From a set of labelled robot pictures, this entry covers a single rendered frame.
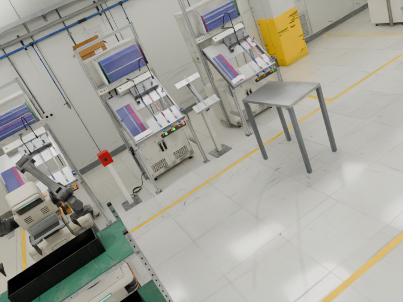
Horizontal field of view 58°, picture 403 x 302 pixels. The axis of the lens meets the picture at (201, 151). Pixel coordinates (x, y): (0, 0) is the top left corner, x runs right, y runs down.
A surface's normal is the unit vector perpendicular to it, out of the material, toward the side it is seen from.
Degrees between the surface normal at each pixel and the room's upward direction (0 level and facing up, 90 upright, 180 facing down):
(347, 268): 0
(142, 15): 90
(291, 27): 90
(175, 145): 90
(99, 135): 90
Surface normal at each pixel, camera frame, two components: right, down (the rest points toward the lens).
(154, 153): 0.44, 0.26
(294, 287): -0.37, -0.82
